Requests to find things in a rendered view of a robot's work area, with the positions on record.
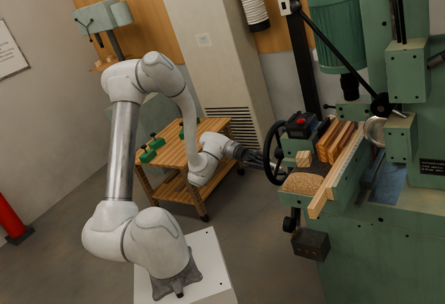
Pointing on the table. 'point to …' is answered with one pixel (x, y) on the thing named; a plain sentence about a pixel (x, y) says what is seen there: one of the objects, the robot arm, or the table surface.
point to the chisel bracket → (353, 108)
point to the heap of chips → (303, 183)
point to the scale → (351, 155)
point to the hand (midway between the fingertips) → (275, 167)
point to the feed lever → (384, 108)
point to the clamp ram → (323, 126)
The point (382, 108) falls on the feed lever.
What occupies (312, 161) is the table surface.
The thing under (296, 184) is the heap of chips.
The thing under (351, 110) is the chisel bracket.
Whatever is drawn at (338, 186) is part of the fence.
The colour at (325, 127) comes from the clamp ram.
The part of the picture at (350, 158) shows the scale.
